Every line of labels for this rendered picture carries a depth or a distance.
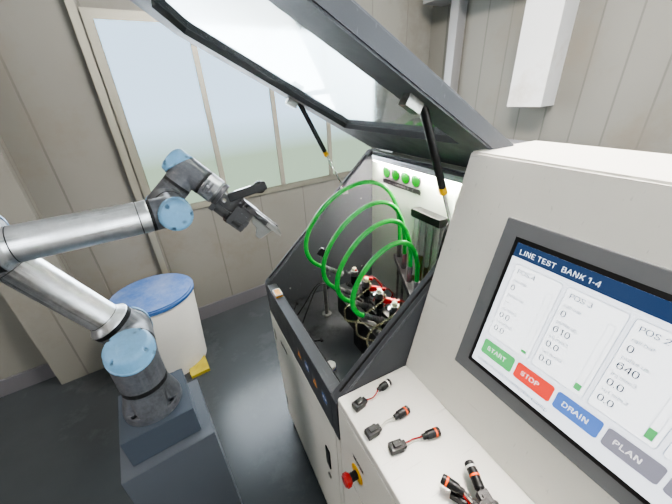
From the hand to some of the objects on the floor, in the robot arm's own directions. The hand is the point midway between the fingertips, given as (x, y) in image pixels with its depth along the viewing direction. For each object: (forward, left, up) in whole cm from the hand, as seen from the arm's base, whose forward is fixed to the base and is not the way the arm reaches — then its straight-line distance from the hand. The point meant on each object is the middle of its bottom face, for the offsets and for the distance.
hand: (278, 229), depth 96 cm
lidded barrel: (-44, +122, -131) cm, 185 cm away
